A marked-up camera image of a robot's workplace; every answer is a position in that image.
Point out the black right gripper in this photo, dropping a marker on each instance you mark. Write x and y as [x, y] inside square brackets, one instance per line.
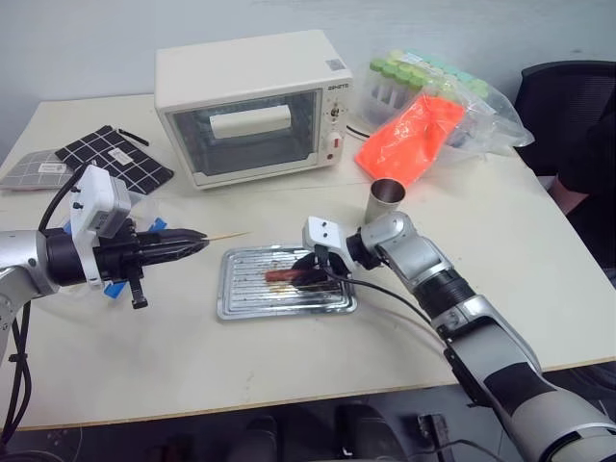
[332, 269]

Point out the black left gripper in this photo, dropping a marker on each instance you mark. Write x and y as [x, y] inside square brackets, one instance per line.
[118, 260]

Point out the red-brown sausage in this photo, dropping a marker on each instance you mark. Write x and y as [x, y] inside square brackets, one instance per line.
[281, 275]

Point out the thin wooden skewer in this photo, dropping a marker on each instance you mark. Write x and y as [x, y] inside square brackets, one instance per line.
[231, 235]

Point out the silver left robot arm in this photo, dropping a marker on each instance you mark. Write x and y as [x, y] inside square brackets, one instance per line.
[24, 262]

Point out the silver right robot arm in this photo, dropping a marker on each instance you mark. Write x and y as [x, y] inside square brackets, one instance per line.
[486, 337]

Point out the silver metal baking tray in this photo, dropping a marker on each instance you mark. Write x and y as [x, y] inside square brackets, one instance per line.
[250, 298]

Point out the stainless steel cup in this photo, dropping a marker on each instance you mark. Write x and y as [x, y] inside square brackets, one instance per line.
[382, 202]

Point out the black grid-pattern pouch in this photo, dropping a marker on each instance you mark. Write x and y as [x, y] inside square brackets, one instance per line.
[115, 156]

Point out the black pen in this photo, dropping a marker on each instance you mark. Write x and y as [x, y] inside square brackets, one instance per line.
[135, 136]

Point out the grey grid-pattern pouch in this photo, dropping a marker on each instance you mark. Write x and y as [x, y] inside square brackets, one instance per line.
[36, 168]

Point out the cream toaster oven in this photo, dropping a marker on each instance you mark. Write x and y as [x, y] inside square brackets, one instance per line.
[250, 96]

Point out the orange plastic bag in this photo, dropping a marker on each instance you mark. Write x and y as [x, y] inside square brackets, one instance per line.
[409, 139]

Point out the dark rounded shape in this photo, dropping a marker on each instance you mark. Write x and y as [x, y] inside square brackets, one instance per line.
[260, 440]

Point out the clear bag of capped tubes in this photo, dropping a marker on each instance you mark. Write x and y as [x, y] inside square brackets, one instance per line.
[481, 103]

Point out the person in black clothes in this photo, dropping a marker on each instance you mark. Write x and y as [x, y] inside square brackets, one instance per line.
[597, 202]

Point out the black office chair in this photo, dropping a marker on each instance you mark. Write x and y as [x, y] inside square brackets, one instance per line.
[558, 106]

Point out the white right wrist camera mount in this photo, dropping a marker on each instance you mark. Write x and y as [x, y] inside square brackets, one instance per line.
[322, 233]

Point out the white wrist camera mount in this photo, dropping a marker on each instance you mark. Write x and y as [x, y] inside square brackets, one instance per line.
[322, 233]
[96, 192]

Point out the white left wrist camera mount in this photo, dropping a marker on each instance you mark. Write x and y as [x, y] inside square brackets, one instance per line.
[96, 192]

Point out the black bracket under table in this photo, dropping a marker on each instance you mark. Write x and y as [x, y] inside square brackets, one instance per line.
[433, 433]

